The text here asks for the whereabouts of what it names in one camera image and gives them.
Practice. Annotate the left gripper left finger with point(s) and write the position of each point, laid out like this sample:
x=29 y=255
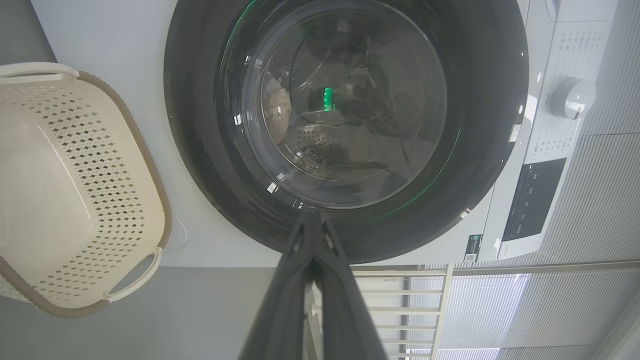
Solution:
x=280 y=310

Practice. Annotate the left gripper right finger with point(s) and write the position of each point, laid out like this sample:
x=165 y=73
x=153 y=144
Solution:
x=345 y=310

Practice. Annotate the black round glass washer door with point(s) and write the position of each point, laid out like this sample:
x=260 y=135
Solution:
x=200 y=150

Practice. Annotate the black touch display panel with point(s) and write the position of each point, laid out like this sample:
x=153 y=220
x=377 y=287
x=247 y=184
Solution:
x=535 y=200

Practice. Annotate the white front-load washing machine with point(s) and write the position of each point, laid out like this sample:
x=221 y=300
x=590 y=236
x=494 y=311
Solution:
x=100 y=30

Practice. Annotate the white washing machine control panel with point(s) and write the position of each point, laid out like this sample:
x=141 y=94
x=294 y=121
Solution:
x=565 y=55

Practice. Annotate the white metal railing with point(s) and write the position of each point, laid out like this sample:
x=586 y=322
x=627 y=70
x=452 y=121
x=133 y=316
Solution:
x=442 y=310

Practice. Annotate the round white filter cover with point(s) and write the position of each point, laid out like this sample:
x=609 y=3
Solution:
x=179 y=232

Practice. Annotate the black QR code sticker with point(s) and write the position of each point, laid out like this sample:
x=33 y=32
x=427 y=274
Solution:
x=472 y=248

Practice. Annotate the cream perforated laundry basket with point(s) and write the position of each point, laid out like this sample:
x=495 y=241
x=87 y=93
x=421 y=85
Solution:
x=75 y=175

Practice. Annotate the white round control knob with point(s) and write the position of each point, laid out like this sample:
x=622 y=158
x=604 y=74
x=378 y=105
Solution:
x=572 y=97

